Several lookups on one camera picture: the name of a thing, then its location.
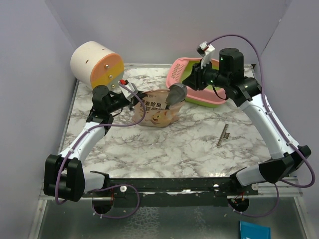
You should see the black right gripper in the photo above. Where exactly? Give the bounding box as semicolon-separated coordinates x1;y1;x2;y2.
182;58;229;91

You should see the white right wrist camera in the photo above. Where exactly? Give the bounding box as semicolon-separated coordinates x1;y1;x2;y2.
197;41;215;69

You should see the cat litter paper bag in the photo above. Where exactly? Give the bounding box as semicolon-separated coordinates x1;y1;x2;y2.
132;89;185;127

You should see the pink green litter box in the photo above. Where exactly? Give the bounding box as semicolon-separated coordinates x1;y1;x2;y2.
166;57;226;108

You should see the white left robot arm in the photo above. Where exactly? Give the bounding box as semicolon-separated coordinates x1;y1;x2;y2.
43;80;146;205

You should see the cream round cat scratcher drum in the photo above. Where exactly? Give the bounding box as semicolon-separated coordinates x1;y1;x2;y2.
70;41;124;89

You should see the aluminium extrusion frame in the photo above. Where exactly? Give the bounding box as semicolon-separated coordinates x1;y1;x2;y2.
38;176;304;200

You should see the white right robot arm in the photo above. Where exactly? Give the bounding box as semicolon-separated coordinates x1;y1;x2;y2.
182;45;312;195

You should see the metal ruler bag clip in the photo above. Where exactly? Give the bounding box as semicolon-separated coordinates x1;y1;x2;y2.
216;124;230;147

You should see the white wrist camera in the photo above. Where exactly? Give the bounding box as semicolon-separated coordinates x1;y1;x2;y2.
197;41;215;69
119;79;138;100

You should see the blue card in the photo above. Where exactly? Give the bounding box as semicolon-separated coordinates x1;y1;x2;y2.
240;221;271;239

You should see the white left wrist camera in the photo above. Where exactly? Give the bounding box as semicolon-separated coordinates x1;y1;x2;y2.
119;79;138;100

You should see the metal litter scoop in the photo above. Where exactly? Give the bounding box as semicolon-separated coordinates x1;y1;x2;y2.
165;83;187;110

